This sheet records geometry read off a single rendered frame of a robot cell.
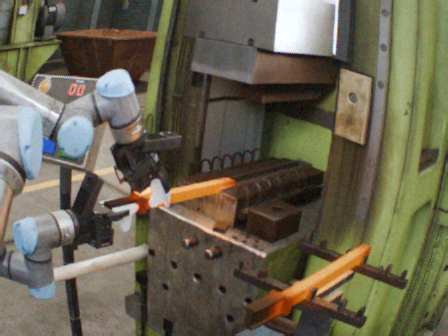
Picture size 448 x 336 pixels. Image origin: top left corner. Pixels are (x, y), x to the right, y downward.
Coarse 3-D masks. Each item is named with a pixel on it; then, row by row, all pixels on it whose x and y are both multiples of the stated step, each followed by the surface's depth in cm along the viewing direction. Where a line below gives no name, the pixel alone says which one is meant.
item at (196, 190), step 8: (192, 184) 143; (200, 184) 144; (208, 184) 145; (216, 184) 146; (224, 184) 148; (232, 184) 151; (176, 192) 136; (184, 192) 138; (192, 192) 140; (200, 192) 142; (208, 192) 144; (216, 192) 147; (112, 200) 123; (120, 200) 124; (128, 200) 125; (136, 200) 126; (144, 200) 127; (176, 200) 136; (144, 208) 127
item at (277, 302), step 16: (352, 256) 112; (320, 272) 104; (336, 272) 106; (288, 288) 97; (304, 288) 98; (320, 288) 102; (256, 304) 89; (272, 304) 89; (288, 304) 92; (256, 320) 89
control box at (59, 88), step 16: (48, 80) 170; (64, 80) 169; (80, 80) 167; (96, 80) 166; (64, 96) 167; (80, 96) 166; (96, 128) 163; (96, 144) 165; (48, 160) 165; (64, 160) 161; (80, 160) 160
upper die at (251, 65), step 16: (208, 48) 142; (224, 48) 139; (240, 48) 136; (256, 48) 133; (192, 64) 146; (208, 64) 143; (224, 64) 140; (240, 64) 136; (256, 64) 134; (272, 64) 139; (288, 64) 144; (304, 64) 150; (320, 64) 157; (336, 64) 164; (240, 80) 137; (256, 80) 136; (272, 80) 141; (288, 80) 146; (304, 80) 152; (320, 80) 159
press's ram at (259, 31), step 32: (192, 0) 143; (224, 0) 136; (256, 0) 130; (288, 0) 128; (320, 0) 138; (192, 32) 145; (224, 32) 138; (256, 32) 132; (288, 32) 132; (320, 32) 143
